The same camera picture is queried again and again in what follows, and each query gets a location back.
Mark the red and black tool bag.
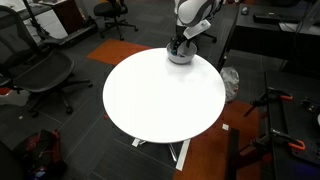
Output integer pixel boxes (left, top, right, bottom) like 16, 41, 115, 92
13, 129, 68, 180

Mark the black upright beam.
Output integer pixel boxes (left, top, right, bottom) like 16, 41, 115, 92
224, 128, 241, 180

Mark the flat black box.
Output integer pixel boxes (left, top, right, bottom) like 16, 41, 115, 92
252, 11, 282, 25

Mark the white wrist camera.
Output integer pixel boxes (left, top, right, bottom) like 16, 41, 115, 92
182, 19, 212, 40

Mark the white table base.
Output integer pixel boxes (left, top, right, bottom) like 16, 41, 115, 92
131, 137, 192, 172

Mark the black device on work table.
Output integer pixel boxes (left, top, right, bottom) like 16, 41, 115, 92
299, 96, 320, 115

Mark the black work table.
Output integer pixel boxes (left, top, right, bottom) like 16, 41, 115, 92
264, 69, 320, 180

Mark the white rounded floor object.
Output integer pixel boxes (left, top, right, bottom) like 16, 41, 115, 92
0, 88, 31, 107

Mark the large black mesh office chair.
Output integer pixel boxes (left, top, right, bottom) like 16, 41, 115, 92
0, 4, 94, 118

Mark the brown wooden cabinet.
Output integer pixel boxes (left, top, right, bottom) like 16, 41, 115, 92
52, 0, 88, 35

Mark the black office desk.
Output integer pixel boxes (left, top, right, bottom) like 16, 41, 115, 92
216, 0, 320, 80

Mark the grey computer mouse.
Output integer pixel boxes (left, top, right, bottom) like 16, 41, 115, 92
240, 5, 251, 16

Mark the white round bowl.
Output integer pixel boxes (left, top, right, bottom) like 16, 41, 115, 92
165, 41, 198, 65

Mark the orange handled black clamp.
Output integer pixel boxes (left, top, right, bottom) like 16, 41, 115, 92
243, 87, 294, 118
251, 128, 307, 153

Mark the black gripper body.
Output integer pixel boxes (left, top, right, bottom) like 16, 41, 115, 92
174, 32, 194, 45

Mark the black office chair base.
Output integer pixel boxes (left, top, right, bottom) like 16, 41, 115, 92
196, 31, 218, 44

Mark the small black office chair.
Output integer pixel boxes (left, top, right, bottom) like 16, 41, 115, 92
93, 0, 139, 42

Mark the white desk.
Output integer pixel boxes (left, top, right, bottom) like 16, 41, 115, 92
0, 0, 70, 41

